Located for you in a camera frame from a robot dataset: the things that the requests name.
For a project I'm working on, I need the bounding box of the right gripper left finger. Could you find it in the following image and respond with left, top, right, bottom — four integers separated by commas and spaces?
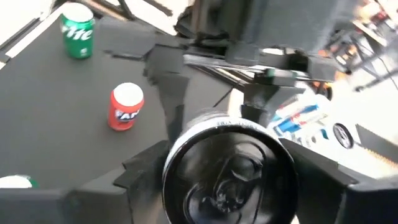
0, 139, 171, 224

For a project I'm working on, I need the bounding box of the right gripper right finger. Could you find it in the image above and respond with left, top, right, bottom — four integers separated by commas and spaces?
279, 138, 398, 224

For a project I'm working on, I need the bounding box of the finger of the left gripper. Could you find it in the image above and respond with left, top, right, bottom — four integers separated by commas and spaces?
241, 83, 307, 128
144, 49, 190, 144

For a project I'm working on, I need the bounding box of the white Celsius can black lid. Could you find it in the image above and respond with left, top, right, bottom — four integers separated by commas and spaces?
161, 107, 299, 224
310, 122, 356, 151

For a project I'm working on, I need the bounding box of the red Fanta can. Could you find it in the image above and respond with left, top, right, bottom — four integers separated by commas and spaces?
107, 82, 146, 131

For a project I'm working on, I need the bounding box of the black mat with orange stripes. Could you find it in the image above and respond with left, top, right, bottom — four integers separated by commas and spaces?
355, 123, 398, 170

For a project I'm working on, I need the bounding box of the green Sprite can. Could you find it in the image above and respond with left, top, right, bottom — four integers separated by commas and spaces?
0, 174, 40, 189
60, 2, 96, 60

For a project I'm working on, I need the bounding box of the black table mat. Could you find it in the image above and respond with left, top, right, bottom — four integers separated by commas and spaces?
0, 15, 175, 189

